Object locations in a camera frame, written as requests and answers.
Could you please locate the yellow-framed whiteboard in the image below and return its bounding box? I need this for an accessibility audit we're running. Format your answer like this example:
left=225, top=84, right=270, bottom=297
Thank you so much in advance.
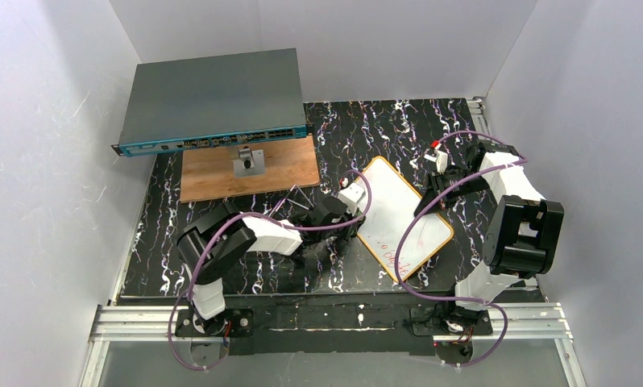
left=358, top=156, right=454, bottom=280

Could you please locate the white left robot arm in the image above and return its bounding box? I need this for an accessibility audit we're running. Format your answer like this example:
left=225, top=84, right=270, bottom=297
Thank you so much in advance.
left=176, top=196, right=364, bottom=322

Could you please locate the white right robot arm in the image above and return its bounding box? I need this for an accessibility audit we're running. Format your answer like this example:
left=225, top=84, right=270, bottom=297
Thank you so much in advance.
left=414, top=140, right=564, bottom=311

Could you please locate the grey metal stand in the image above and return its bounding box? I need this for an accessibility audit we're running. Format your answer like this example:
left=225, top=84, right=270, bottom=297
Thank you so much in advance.
left=233, top=147, right=265, bottom=178

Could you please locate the wooden board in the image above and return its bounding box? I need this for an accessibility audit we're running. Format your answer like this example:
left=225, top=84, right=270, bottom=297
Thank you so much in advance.
left=180, top=136, right=321, bottom=203

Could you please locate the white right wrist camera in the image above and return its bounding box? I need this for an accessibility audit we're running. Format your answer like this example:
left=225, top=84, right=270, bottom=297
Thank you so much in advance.
left=424, top=140, right=450, bottom=173

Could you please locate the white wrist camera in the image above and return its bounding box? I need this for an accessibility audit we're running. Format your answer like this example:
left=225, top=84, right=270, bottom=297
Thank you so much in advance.
left=337, top=177, right=366, bottom=216
left=424, top=140, right=450, bottom=173

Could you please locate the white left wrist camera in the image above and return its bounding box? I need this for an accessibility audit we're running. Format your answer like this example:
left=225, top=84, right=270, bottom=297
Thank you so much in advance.
left=337, top=177, right=366, bottom=216

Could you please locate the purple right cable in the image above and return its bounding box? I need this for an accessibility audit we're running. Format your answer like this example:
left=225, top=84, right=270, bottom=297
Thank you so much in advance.
left=393, top=131, right=528, bottom=368

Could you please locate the purple cable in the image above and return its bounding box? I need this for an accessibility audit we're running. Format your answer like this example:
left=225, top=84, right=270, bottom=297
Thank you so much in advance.
left=166, top=169, right=373, bottom=372
left=393, top=131, right=528, bottom=368

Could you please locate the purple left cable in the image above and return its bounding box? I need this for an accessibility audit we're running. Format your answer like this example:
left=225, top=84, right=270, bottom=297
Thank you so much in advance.
left=166, top=169, right=373, bottom=372

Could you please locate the grey network switch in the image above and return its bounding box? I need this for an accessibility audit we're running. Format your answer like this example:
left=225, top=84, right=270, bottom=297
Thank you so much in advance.
left=111, top=48, right=312, bottom=157

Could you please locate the aluminium frame rail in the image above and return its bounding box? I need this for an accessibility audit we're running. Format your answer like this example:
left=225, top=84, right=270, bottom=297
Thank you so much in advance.
left=78, top=96, right=587, bottom=387

